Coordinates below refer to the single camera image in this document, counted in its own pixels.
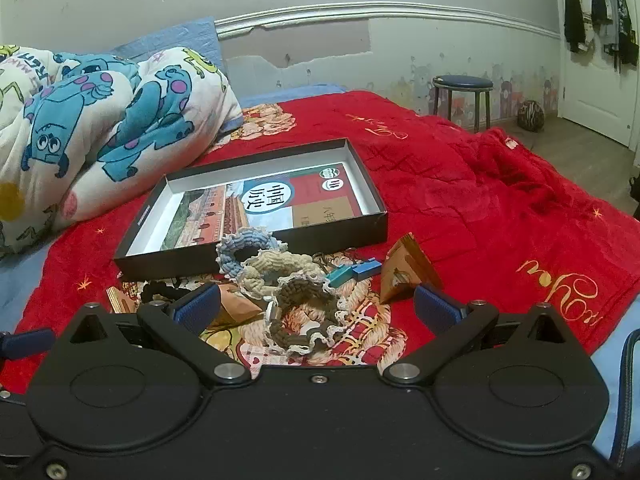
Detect black cardboard box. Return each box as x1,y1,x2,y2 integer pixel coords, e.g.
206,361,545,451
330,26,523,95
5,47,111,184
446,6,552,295
114,137,389,282

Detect hanging dark clothes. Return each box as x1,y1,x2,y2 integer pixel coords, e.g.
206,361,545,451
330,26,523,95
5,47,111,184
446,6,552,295
564,0,640,66

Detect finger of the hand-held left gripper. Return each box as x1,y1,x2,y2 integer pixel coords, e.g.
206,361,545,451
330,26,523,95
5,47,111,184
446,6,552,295
0,329,56,361

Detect beige lace scrunchie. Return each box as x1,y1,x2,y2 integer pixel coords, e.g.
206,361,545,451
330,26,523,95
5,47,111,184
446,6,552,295
235,252,316,301

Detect dark blue strap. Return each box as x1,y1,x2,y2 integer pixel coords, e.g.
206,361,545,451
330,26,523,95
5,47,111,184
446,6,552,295
617,329,640,466

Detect blue lace scrunchie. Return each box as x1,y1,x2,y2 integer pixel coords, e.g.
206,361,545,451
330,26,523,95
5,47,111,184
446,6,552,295
216,227,291,278

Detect triangular brown packet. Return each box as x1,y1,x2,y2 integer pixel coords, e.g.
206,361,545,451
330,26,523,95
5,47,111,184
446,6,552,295
380,232,445,303

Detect white door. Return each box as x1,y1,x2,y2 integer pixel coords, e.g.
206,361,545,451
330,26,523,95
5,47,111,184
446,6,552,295
550,0,640,151

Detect round blue stool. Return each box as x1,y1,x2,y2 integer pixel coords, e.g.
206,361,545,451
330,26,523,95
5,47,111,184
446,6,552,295
431,75,496,133

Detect white wall moulding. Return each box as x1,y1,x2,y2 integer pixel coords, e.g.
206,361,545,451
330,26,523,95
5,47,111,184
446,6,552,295
215,1,561,41

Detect blue hair clip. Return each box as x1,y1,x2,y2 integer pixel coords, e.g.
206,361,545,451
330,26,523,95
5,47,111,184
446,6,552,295
352,258,383,281

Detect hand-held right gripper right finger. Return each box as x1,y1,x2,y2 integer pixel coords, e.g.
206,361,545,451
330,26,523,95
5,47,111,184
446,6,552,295
384,284,576,386

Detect dark patterned ball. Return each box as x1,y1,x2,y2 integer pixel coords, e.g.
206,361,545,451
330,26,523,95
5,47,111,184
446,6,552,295
517,100,546,132

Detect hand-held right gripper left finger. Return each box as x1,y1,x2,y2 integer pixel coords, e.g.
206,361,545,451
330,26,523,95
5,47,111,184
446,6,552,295
65,282,251,386

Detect monster printed blanket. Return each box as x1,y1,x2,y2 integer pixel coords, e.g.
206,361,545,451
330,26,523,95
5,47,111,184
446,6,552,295
0,45,244,261

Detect red plush blanket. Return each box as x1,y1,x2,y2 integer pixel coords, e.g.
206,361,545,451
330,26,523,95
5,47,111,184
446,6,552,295
15,89,640,396

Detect history textbook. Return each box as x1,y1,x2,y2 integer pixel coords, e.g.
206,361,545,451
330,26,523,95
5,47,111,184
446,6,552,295
162,162,362,251

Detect brown lace scrunchie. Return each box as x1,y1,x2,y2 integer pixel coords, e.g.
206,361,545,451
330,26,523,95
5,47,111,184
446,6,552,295
267,270,351,358

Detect blue pillow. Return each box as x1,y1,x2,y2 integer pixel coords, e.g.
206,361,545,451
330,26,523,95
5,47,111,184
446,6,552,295
110,16,226,76

